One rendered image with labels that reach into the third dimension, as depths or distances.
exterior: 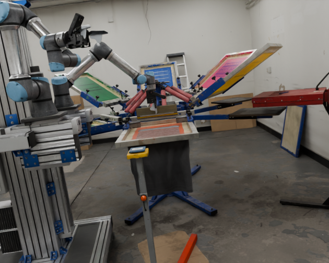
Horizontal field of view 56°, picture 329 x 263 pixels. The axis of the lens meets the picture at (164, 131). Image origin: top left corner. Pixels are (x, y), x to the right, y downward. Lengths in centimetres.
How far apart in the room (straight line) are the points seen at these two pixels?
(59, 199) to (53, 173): 19
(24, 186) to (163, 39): 511
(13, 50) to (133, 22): 517
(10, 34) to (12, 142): 59
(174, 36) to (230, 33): 117
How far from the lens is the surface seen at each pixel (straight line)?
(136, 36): 688
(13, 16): 194
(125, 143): 217
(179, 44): 685
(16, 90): 189
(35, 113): 200
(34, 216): 242
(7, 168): 235
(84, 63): 262
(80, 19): 169
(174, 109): 270
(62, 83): 247
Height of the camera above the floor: 144
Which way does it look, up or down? 11 degrees down
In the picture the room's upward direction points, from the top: 7 degrees counter-clockwise
